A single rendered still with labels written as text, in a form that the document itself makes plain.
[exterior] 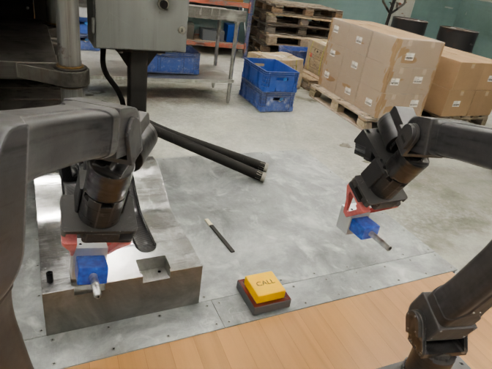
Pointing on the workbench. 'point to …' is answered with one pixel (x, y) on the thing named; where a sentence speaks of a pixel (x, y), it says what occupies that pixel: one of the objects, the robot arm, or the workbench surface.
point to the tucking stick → (220, 236)
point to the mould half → (116, 261)
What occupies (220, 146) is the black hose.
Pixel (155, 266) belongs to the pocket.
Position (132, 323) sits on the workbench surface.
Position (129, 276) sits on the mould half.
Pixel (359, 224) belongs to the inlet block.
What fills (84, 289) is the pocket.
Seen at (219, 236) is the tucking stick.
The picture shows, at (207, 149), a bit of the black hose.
